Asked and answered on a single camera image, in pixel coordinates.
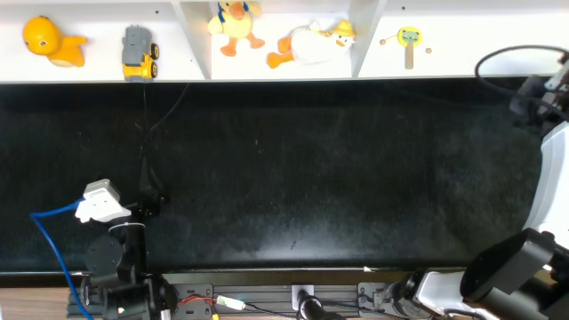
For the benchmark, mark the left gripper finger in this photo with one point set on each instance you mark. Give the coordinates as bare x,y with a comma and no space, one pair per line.
151,200

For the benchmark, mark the yellow plush duck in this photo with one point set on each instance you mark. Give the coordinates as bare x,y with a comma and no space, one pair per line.
236,26

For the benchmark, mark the orange rubber duck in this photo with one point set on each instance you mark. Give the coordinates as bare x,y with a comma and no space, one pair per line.
49,42

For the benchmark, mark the white shelf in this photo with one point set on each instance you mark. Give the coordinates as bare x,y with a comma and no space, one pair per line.
186,62

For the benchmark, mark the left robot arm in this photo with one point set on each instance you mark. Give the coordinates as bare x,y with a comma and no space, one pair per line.
120,266

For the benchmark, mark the mounting rail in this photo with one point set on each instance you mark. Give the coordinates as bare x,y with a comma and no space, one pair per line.
275,295

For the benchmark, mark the grey and yellow toy truck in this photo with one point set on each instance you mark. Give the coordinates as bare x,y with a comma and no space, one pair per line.
138,53

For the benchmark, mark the white plush goose yellow hat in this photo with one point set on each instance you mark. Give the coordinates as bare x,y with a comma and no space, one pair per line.
313,46

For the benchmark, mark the yellow rattle drum toy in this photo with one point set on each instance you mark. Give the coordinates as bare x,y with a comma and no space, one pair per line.
409,37

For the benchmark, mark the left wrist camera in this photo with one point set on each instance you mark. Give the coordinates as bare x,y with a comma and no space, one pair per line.
101,204

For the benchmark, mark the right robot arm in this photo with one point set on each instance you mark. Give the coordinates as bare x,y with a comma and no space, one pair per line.
551,186

